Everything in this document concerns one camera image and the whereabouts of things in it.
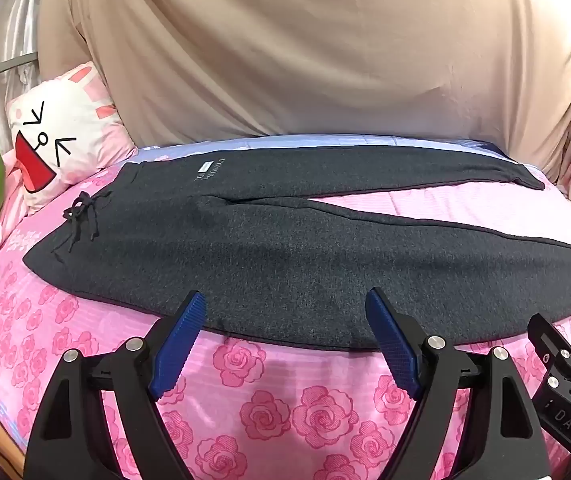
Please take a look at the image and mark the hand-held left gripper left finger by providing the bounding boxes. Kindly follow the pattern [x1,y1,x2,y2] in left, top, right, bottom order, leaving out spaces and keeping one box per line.
[24,289,207,480]

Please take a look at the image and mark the pink rose print bedsheet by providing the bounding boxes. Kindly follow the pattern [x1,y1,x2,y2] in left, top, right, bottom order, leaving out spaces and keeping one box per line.
[0,132,571,480]

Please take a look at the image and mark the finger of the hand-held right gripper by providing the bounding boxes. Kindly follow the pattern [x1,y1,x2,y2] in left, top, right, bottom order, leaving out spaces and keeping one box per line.
[526,312,571,457]

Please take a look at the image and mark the beige draped cloth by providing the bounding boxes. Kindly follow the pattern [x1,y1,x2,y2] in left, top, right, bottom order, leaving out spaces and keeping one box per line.
[38,0,571,233]

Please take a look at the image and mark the white rabbit face pillow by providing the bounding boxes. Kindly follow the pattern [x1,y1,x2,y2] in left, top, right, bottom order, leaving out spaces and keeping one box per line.
[6,61,138,209]

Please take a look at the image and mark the dark grey pants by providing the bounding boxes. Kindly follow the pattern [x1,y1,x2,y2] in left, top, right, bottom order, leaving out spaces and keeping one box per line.
[22,149,571,354]

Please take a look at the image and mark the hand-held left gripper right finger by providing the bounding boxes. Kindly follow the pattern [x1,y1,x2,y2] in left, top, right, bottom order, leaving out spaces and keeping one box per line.
[365,287,552,480]

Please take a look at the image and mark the grey metal rail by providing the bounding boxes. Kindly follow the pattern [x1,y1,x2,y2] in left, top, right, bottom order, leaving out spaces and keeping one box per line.
[0,52,41,89]

